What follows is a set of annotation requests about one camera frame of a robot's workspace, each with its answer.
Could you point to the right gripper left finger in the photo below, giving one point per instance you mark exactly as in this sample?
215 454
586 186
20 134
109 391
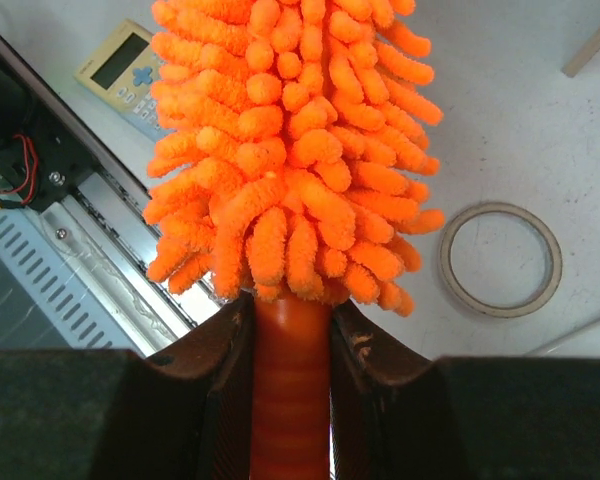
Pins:
182 413

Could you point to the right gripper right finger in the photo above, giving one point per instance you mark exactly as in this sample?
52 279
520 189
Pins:
398 415

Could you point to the clear tape roll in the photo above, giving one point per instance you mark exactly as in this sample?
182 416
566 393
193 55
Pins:
500 260

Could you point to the orange chenille duster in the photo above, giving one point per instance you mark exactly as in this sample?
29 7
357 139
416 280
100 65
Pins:
293 167

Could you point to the wooden bookshelf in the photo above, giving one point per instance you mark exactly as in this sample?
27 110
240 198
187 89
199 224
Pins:
582 57

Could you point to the yellow blue calculator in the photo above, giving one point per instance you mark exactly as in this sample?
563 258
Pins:
121 72

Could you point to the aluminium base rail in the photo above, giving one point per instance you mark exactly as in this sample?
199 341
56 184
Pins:
73 248

